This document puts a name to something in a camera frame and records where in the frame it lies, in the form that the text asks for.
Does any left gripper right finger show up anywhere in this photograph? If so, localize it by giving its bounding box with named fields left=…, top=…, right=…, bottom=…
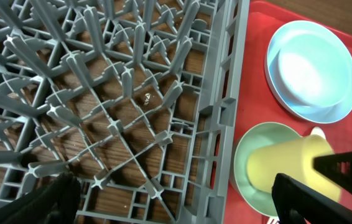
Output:
left=271, top=173, right=352, bottom=224

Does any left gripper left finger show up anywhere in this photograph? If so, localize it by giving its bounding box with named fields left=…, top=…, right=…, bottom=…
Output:
left=0, top=173, right=81, bottom=224

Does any yellow plastic cup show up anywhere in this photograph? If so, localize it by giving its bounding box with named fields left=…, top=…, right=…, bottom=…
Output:
left=246, top=135, right=341, bottom=202

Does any white plastic spoon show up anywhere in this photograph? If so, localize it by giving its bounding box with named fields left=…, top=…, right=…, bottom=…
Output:
left=310, top=126, right=326, bottom=139

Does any green saucer plate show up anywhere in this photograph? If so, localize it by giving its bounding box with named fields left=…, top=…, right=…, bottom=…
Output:
left=229, top=122, right=301, bottom=217

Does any light blue bowl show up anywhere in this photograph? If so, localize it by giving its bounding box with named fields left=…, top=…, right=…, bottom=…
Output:
left=277, top=49, right=343, bottom=108

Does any grey plastic dishwasher rack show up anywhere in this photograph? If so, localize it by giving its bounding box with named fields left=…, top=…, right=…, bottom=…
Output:
left=0, top=0, right=249, bottom=223

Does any red plastic serving tray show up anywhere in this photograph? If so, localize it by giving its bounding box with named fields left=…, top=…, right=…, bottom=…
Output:
left=210, top=0, right=352, bottom=224

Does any light blue round plate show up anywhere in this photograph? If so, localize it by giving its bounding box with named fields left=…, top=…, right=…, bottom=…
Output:
left=264, top=21, right=352, bottom=124

